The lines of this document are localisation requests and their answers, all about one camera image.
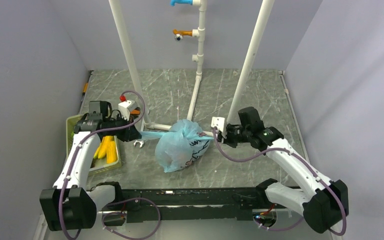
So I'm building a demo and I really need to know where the blue clamp on pipe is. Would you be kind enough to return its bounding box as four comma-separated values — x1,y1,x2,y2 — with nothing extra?
170,0,194,7

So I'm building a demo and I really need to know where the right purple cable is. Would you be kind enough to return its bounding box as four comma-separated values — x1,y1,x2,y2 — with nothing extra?
212,127,348,237

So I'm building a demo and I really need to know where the pale green fruit basket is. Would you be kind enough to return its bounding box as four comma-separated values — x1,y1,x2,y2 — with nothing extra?
65,114,122,175

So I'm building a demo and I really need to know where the small orange black object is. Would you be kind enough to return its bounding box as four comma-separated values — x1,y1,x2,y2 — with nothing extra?
130,109,141,116

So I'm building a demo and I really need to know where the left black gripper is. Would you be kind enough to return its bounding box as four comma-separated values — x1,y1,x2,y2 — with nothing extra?
102,113,140,142

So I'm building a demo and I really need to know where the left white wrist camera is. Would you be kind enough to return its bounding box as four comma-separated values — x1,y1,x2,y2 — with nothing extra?
118,95,140,122

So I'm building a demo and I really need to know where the purple cable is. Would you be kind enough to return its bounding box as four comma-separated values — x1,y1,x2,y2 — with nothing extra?
212,127,348,237
58,90,162,240

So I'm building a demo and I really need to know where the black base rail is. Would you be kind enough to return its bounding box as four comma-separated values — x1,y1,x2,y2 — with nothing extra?
102,187,276,223

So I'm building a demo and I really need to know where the white PVC pipe frame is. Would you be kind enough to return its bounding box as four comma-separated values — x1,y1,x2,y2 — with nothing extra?
109,0,275,121

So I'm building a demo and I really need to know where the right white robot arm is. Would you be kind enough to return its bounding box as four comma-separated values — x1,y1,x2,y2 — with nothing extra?
211,106,349,236

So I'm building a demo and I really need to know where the orange handled tool at wall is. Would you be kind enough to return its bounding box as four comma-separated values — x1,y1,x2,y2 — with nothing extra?
81,70,93,101

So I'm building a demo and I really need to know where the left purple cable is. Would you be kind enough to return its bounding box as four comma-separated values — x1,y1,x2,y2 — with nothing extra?
58,90,162,240

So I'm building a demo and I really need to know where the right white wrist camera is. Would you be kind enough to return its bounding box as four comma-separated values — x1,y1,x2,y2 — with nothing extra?
210,116,227,138

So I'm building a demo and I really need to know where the yellow fake fruit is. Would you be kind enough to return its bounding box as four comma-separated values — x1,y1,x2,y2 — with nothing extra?
106,140,118,164

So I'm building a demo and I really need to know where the light blue plastic bag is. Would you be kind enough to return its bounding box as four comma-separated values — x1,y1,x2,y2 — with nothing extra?
140,119,214,173

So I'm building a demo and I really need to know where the yellow fake banana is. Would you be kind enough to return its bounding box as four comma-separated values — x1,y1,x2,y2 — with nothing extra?
93,136,115,159

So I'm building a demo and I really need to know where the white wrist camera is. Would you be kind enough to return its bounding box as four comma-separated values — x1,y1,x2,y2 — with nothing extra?
118,95,140,122
210,116,227,138

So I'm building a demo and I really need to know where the silver wrench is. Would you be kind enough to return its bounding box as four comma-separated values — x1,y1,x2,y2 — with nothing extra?
133,139,145,149

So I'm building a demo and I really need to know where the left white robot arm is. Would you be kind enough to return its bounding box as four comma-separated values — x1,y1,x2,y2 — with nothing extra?
39,100,141,231

